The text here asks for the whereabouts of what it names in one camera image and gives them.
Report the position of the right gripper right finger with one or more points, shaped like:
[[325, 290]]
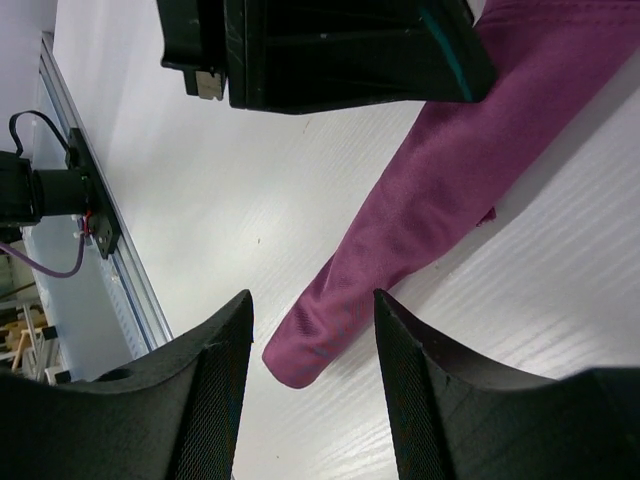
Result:
[[457, 414]]

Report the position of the purple cloth napkin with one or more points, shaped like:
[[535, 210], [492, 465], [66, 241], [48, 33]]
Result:
[[455, 164]]

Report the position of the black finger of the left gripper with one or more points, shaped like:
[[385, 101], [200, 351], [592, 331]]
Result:
[[302, 57]]

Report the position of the aluminium front rail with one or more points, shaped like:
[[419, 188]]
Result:
[[110, 303]]

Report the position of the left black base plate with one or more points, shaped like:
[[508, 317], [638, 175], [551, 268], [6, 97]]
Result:
[[92, 195]]

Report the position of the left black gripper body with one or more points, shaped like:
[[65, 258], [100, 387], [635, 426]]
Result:
[[194, 44]]

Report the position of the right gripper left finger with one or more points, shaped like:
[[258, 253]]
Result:
[[173, 413]]

